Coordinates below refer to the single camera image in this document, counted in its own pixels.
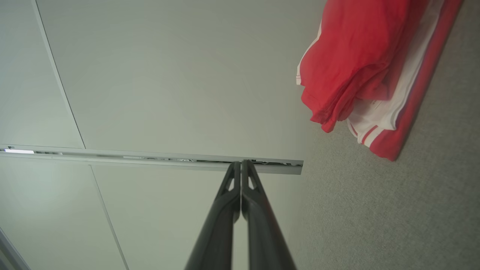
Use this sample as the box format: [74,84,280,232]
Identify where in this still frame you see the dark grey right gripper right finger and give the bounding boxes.
[240,159,297,270]

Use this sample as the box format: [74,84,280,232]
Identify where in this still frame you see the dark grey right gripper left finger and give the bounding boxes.
[184,161,242,270]

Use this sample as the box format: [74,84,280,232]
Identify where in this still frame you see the red shorts with white trim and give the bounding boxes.
[295,0,432,134]

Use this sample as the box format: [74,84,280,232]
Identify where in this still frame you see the red basketball jersey white stripes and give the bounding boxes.
[346,0,464,162]

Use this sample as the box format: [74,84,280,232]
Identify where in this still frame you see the grey metal partition post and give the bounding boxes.
[0,144,304,176]

